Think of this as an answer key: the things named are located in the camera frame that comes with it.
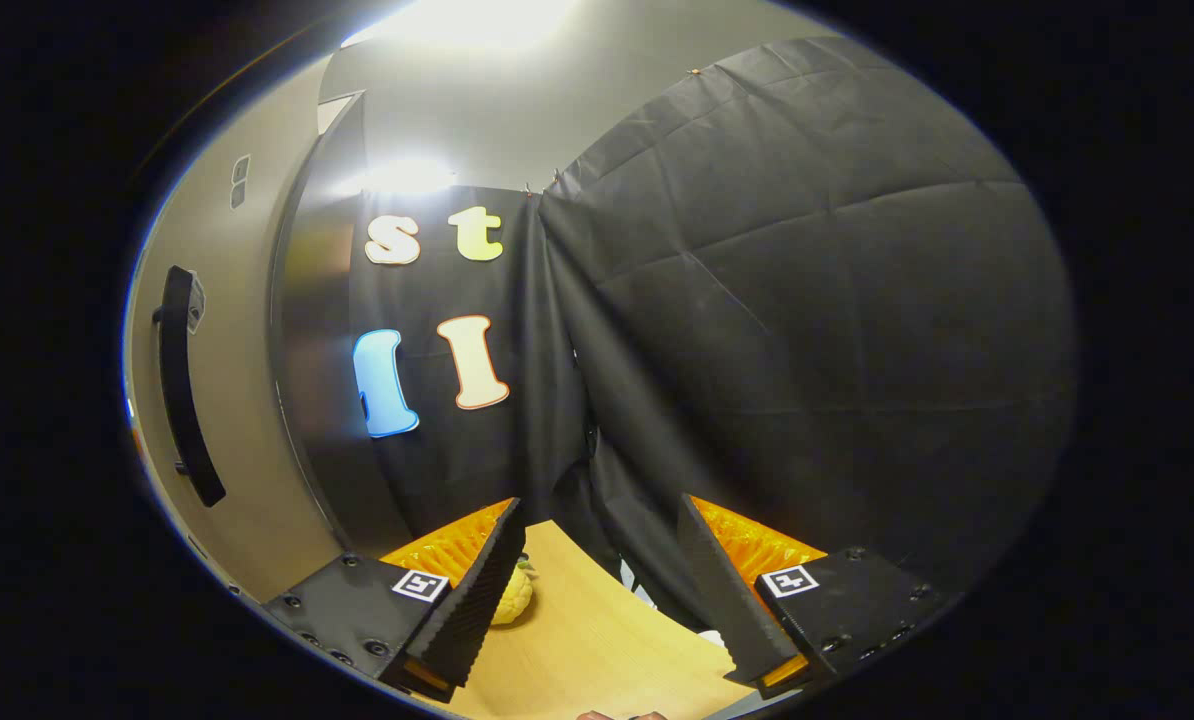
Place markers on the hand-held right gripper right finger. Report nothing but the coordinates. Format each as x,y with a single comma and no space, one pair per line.
732,600

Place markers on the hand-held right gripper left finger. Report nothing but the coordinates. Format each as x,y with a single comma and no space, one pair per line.
477,600

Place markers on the white cabinet door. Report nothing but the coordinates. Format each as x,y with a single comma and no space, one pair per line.
247,400

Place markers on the yellow bumpy object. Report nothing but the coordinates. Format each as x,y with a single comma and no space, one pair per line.
513,598

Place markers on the black backdrop cloth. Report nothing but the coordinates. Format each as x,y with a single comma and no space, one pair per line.
807,300

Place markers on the long ceiling light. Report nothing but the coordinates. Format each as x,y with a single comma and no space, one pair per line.
467,20

